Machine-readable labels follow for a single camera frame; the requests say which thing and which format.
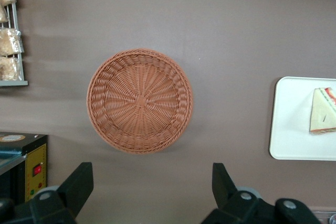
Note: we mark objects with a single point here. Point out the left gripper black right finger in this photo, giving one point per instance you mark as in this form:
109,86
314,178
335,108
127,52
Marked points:
246,208

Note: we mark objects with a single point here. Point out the black appliance with yellow panel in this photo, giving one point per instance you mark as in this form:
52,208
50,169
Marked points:
34,155

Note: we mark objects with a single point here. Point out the triangular sandwich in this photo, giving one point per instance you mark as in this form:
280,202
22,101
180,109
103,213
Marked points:
323,113

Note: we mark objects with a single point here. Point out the brown round wicker basket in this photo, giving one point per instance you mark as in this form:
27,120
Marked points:
140,100

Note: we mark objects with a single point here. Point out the clear acrylic bottle rack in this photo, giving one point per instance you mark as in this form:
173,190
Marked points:
324,217

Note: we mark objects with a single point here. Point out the cream plastic tray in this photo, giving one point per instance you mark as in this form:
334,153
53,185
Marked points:
291,119

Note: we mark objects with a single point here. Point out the tray of wrapped snacks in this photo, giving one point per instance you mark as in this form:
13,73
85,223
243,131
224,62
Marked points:
21,72

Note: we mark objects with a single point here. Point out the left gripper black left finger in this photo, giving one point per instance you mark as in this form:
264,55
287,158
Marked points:
57,208

